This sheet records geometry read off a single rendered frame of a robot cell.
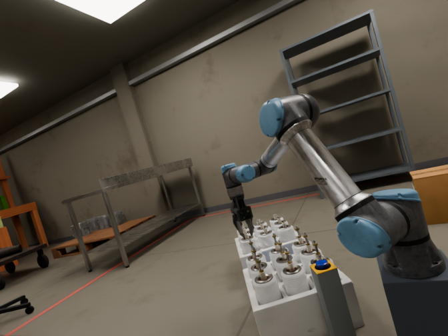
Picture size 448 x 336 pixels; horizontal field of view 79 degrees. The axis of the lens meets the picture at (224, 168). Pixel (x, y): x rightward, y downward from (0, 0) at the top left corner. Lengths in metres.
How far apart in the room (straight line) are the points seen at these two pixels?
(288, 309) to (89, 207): 5.24
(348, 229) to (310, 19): 3.31
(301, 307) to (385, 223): 0.52
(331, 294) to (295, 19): 3.37
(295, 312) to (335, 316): 0.17
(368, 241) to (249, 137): 3.20
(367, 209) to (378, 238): 0.07
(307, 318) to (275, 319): 0.12
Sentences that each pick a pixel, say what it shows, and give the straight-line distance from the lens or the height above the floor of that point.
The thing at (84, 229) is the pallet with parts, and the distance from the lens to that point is 5.13.
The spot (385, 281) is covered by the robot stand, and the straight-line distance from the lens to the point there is 0.93.
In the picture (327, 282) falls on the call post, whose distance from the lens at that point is 1.01.
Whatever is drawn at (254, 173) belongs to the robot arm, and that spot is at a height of 0.65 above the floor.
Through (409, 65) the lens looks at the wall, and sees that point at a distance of 3.74.
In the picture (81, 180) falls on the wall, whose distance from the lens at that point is 6.03.
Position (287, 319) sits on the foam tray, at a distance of 1.18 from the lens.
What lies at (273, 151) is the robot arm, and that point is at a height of 0.73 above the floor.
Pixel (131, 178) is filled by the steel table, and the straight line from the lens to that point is 3.07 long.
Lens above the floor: 0.76
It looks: 2 degrees down
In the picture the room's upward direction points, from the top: 16 degrees counter-clockwise
